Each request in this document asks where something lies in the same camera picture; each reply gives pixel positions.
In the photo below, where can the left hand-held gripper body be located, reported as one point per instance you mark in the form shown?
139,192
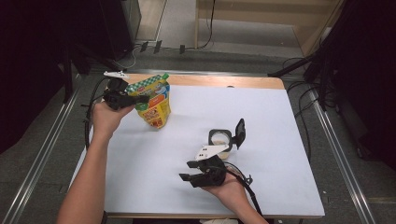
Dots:
116,98

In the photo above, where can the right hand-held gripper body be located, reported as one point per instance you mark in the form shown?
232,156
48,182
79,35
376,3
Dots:
211,174

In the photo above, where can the yellow spout pouch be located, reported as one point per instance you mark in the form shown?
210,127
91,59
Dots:
157,109

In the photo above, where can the clear jar with black lid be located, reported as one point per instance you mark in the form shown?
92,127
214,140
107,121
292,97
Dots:
219,140

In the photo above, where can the person's left hand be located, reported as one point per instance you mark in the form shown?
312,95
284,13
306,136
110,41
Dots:
106,121

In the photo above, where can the person's right hand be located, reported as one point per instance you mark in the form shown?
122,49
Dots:
232,193

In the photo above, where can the white object under table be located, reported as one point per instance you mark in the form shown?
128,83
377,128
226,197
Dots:
216,221

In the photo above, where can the black tape strip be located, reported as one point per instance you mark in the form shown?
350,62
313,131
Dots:
158,46
182,48

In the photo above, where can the white paper sheet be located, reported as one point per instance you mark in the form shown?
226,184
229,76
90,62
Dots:
202,109

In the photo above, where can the black cabinet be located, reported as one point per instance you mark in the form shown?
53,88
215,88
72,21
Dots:
120,28

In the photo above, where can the wooden table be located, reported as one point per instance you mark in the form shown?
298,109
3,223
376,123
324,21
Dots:
218,81

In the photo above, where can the dark curtain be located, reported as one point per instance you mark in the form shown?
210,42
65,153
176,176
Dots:
31,62
367,77

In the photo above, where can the black stand leg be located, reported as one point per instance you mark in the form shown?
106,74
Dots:
289,67

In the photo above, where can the metal floor rail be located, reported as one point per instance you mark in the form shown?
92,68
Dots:
345,168
40,161

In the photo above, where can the wooden frame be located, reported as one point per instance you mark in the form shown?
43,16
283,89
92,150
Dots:
264,12

